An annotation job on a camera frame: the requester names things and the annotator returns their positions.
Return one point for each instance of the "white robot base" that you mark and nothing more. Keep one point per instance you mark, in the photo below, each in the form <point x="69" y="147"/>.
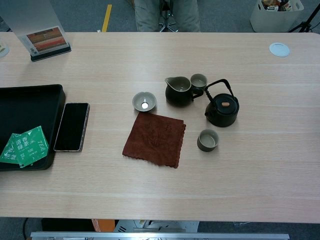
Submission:
<point x="155" y="226"/>

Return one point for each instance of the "grey-green teacup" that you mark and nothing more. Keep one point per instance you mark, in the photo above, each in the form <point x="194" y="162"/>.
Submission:
<point x="207" y="146"/>
<point x="199" y="81"/>

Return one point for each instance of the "brown tea cloth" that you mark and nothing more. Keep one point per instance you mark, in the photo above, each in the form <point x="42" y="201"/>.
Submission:
<point x="155" y="140"/>

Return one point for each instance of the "black pitcher with spout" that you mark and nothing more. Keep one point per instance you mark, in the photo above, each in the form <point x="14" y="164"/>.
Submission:
<point x="178" y="98"/>

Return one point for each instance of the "flower-shaped grey-green bowl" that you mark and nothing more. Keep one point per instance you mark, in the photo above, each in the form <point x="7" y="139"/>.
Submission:
<point x="138" y="100"/>

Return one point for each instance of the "black smartphone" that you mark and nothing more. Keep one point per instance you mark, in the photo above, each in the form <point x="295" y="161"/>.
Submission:
<point x="71" y="127"/>

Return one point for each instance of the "metal chair base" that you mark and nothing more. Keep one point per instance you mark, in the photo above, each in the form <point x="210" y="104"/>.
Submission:
<point x="167" y="24"/>

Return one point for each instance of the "seated person in khaki trousers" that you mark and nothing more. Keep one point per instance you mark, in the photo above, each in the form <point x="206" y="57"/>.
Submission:
<point x="147" y="17"/>

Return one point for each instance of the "orange object under table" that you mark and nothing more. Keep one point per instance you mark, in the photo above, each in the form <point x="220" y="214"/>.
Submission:
<point x="103" y="225"/>

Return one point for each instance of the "green tea packet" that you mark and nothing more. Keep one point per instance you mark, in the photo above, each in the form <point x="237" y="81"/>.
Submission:
<point x="30" y="147"/>
<point x="7" y="155"/>

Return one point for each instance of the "black plastic tray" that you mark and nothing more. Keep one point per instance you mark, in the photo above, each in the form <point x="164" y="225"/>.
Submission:
<point x="25" y="110"/>

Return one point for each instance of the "acrylic sign with black base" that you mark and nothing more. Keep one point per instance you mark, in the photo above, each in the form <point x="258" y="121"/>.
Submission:
<point x="47" y="41"/>

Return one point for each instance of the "black box under table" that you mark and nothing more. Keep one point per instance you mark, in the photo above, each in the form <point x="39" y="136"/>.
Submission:
<point x="67" y="225"/>

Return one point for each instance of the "white storage bin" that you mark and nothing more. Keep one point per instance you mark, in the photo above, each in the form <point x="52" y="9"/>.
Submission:
<point x="270" y="20"/>

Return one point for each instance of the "white round dish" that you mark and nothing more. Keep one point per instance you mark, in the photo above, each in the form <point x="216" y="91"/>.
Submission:
<point x="3" y="50"/>

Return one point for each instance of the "black tripod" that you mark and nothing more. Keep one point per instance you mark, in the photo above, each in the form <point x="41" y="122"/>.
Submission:
<point x="303" y="25"/>

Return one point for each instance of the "aluminium rail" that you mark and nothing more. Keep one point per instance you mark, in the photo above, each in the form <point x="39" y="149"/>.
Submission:
<point x="160" y="236"/>

